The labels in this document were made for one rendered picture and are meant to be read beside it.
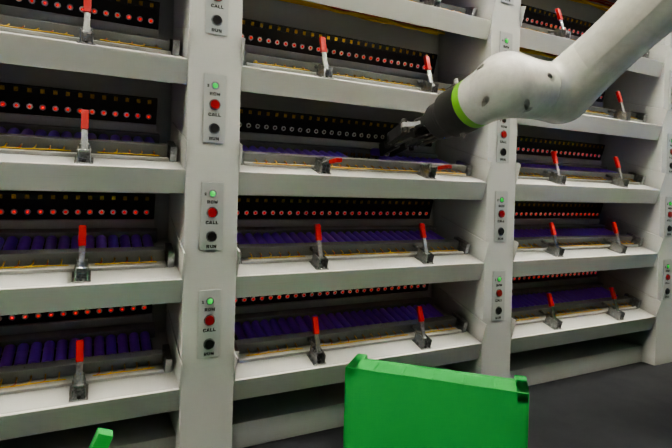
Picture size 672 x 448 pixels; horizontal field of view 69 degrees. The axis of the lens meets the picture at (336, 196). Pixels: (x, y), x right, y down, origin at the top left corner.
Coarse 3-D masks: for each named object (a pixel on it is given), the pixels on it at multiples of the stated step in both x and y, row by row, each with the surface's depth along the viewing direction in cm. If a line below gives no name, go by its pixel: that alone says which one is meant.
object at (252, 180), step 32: (448, 160) 129; (480, 160) 119; (256, 192) 93; (288, 192) 96; (320, 192) 99; (352, 192) 102; (384, 192) 105; (416, 192) 109; (448, 192) 113; (480, 192) 117
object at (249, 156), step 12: (252, 156) 96; (264, 156) 97; (276, 156) 98; (288, 156) 99; (300, 156) 100; (312, 156) 102; (324, 156) 104; (348, 168) 104; (360, 168) 105; (384, 168) 110; (396, 168) 110; (408, 168) 113; (456, 168) 119
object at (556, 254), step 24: (528, 216) 148; (552, 216) 153; (576, 216) 158; (528, 240) 133; (552, 240) 137; (576, 240) 142; (600, 240) 147; (624, 240) 152; (648, 240) 151; (528, 264) 124; (552, 264) 129; (576, 264) 133; (600, 264) 138; (624, 264) 143; (648, 264) 148
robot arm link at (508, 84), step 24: (480, 72) 80; (504, 72) 77; (528, 72) 76; (552, 72) 80; (456, 96) 86; (480, 96) 80; (504, 96) 77; (528, 96) 77; (552, 96) 80; (480, 120) 85
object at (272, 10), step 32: (160, 0) 102; (256, 0) 111; (544, 0) 153; (160, 32) 102; (320, 32) 119; (352, 32) 123; (384, 32) 127; (416, 32) 131; (0, 64) 90; (160, 96) 102; (256, 96) 112; (160, 128) 103; (544, 128) 154; (96, 192) 97; (160, 224) 103; (160, 320) 103
